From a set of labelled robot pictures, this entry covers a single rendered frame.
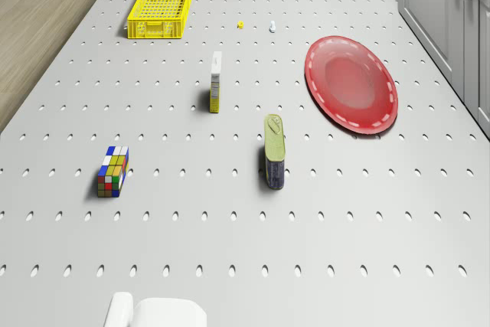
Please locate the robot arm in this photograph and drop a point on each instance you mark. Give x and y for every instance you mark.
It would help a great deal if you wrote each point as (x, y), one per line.
(161, 313)

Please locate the flat-sided can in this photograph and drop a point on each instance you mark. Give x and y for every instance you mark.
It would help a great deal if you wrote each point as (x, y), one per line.
(274, 154)

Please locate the white and yellow carton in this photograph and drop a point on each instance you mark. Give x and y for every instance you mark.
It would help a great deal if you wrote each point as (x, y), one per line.
(216, 86)

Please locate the white bolt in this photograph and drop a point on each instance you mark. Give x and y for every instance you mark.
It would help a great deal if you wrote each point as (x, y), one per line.
(272, 27)

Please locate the red plate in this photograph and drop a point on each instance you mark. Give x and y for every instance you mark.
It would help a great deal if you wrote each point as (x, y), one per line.
(351, 86)

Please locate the puzzle cube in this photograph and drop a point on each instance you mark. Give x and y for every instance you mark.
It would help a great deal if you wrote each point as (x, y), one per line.
(113, 172)

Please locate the yellow basket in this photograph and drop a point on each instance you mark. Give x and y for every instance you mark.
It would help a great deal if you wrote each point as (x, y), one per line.
(161, 5)

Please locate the white cabinet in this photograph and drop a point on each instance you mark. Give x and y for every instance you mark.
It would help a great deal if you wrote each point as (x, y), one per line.
(440, 17)

